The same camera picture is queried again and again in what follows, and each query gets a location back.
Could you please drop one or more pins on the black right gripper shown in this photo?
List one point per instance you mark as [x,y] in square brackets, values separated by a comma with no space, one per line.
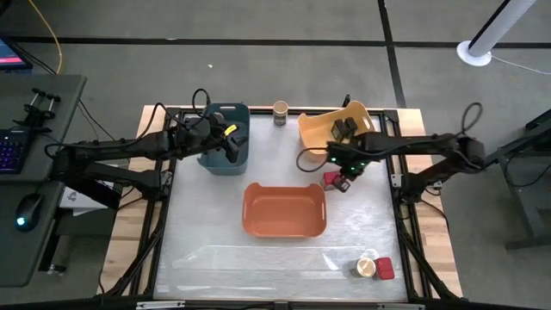
[348,159]

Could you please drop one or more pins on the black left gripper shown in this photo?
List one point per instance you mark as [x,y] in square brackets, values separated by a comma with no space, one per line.
[204,129]

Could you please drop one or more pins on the red cap spice bottle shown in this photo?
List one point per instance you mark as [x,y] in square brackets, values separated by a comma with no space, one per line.
[329,180]
[384,268]

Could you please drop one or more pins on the teal plastic bin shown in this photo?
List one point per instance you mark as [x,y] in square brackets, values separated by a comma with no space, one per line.
[219,165]

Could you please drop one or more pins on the wooden lid spice jar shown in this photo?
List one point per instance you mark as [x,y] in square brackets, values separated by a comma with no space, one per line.
[280,113]
[365,268]

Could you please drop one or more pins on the yellow plastic bin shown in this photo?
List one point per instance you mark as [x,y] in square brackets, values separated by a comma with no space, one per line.
[318,129]

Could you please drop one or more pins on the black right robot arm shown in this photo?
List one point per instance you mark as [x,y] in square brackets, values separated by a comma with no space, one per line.
[413,142]

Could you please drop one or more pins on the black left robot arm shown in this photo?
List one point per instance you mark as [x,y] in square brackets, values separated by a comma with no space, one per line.
[129,144]

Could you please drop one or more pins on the yellow tape tag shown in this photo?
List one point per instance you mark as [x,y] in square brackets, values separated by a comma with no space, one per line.
[231,129]

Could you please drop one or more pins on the orange plastic bin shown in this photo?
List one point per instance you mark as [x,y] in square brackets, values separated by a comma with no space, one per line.
[284,211]

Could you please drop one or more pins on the clear plastic table cover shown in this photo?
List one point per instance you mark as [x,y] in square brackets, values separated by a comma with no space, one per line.
[215,267]

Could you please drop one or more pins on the white box with logo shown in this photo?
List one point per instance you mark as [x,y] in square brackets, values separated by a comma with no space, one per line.
[75,200]

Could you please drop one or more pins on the white tower fan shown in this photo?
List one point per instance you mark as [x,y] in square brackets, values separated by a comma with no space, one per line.
[473,55]

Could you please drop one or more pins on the dark metal stand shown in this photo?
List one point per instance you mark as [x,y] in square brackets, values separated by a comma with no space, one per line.
[529,206]

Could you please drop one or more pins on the dark grey desk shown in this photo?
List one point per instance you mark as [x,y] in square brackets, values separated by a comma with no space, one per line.
[43,150]

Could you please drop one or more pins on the black desk clamp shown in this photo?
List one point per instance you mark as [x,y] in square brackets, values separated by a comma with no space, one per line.
[41,112]

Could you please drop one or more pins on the black desk leg with caster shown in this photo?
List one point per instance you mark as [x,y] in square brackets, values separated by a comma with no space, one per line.
[51,249]

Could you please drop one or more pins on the black computer mouse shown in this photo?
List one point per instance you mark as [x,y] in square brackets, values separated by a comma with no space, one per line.
[28,211]

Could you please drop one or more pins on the backlit black keyboard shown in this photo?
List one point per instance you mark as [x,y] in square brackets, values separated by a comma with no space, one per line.
[10,153]

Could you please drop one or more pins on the desk monitor screen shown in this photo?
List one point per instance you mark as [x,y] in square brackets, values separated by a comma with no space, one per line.
[10,58]

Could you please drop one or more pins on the black metal table frame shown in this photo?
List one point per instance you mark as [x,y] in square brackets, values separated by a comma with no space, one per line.
[258,111]

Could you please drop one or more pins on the silver metal bracket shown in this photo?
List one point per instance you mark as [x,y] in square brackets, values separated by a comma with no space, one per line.
[400,306]
[159,305]

